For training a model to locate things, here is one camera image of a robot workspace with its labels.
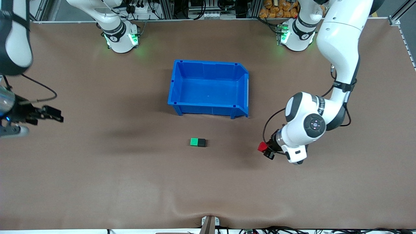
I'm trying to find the blue plastic storage bin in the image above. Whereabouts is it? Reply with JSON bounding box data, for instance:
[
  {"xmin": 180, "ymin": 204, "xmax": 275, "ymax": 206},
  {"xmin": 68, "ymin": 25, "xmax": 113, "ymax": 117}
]
[{"xmin": 167, "ymin": 59, "xmax": 250, "ymax": 120}]

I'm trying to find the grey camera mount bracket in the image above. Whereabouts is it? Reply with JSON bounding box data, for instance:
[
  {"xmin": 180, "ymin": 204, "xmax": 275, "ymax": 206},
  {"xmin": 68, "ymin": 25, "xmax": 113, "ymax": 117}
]
[{"xmin": 200, "ymin": 215, "xmax": 221, "ymax": 234}]

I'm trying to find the orange snack packet pile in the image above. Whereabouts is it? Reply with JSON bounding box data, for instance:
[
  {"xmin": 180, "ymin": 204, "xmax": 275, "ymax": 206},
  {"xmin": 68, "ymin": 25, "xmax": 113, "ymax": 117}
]
[{"xmin": 259, "ymin": 0, "xmax": 299, "ymax": 19}]

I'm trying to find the black cable bundle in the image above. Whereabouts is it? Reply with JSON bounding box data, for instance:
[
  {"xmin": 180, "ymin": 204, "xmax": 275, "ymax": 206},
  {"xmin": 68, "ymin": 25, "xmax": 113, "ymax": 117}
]
[{"xmin": 239, "ymin": 227, "xmax": 416, "ymax": 234}]

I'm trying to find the aluminium frame profile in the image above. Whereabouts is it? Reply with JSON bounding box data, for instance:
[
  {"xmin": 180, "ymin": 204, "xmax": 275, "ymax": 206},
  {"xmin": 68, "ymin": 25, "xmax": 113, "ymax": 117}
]
[
  {"xmin": 388, "ymin": 0, "xmax": 416, "ymax": 70},
  {"xmin": 29, "ymin": 0, "xmax": 50, "ymax": 22}
]

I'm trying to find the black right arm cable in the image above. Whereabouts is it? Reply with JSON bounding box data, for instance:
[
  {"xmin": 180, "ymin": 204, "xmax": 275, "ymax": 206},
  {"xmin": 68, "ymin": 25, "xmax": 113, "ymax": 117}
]
[{"xmin": 19, "ymin": 74, "xmax": 58, "ymax": 104}]

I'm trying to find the brown table mat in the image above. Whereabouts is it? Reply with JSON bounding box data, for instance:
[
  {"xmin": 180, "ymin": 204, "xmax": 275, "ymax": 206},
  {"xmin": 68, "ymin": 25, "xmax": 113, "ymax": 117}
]
[{"xmin": 0, "ymin": 18, "xmax": 416, "ymax": 230}]

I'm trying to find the white power strip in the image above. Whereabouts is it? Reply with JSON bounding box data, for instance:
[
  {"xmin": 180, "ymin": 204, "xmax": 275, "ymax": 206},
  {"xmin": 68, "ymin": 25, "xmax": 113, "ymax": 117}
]
[{"xmin": 129, "ymin": 4, "xmax": 150, "ymax": 14}]

